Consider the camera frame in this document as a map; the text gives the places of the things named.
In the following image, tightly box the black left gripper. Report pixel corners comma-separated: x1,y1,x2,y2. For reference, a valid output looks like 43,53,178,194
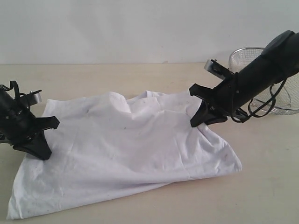
0,115,60,160

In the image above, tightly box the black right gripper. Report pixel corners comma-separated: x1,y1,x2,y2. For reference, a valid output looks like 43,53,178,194
189,77,248,127

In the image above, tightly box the white t-shirt red logo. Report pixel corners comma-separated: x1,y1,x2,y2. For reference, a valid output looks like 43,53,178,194
7,91,242,220

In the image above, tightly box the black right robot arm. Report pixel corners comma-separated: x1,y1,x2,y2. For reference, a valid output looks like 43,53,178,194
189,30,299,127

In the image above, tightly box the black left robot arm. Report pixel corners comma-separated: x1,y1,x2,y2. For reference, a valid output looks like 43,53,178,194
0,90,60,161

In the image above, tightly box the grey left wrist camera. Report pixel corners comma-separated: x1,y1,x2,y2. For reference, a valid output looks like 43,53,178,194
20,90,42,108

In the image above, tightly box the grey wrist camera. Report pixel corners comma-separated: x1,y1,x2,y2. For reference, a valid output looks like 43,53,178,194
204,59,234,80
20,90,42,108

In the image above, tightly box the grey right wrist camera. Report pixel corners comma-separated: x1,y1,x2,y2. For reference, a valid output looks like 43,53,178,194
204,59,234,80

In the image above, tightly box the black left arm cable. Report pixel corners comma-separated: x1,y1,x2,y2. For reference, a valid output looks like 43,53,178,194
0,80,31,110

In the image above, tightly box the metal wire mesh basket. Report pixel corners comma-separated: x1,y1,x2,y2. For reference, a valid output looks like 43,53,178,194
228,47,299,115

